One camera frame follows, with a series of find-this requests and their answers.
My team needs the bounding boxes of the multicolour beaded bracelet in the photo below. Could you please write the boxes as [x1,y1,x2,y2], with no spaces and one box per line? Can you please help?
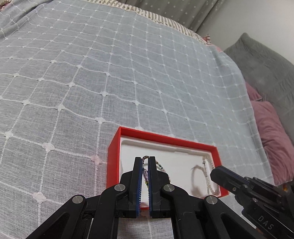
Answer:
[141,155,171,191]

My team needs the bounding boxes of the red jewelry box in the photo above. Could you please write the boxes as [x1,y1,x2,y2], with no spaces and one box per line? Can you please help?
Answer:
[107,127,229,198]

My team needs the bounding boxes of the grey pillow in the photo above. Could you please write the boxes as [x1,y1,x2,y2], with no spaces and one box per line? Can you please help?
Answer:
[224,33,294,141]

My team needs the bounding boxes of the grey checked bedspread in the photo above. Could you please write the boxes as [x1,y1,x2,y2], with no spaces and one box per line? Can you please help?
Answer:
[1,1,273,238]

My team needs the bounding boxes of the grey dotted curtain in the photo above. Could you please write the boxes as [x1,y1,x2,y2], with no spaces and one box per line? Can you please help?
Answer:
[121,0,227,32]

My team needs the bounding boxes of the striped bed sheet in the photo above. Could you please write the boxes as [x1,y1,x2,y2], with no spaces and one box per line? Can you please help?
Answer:
[85,0,211,46]

